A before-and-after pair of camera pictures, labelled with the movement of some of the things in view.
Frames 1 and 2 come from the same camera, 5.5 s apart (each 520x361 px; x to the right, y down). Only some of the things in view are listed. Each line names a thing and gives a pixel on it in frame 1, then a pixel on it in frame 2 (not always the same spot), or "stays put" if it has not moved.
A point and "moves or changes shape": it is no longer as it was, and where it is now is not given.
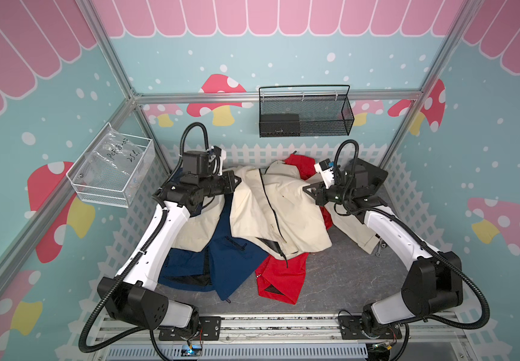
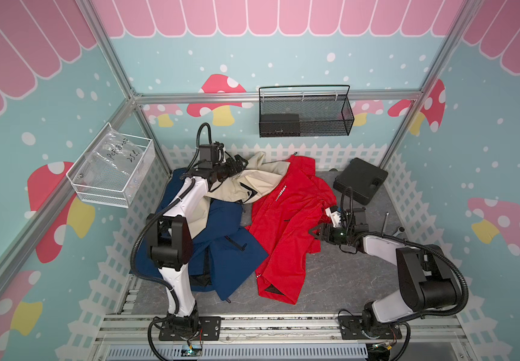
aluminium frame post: (95, 18) stays put
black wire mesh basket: (306, 116) stays put
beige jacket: (275, 214) moves or changes shape
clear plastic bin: (114, 168) stays put
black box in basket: (279, 125) stays put
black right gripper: (320, 195) -> (328, 238)
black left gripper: (229, 186) -> (232, 169)
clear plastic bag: (114, 160) stays put
